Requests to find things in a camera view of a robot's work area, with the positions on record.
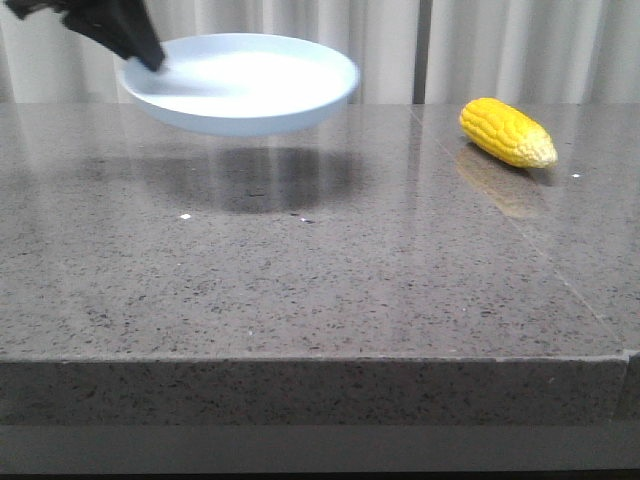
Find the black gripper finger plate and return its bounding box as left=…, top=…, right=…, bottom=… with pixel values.
left=4, top=0, right=165, bottom=72

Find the light blue round plate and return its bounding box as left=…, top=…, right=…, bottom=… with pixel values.
left=120, top=33, right=360, bottom=137

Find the yellow corn cob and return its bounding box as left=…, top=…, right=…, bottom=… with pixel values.
left=459, top=98, right=558, bottom=169

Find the white pleated curtain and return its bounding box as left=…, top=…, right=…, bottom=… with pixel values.
left=1, top=1, right=639, bottom=104

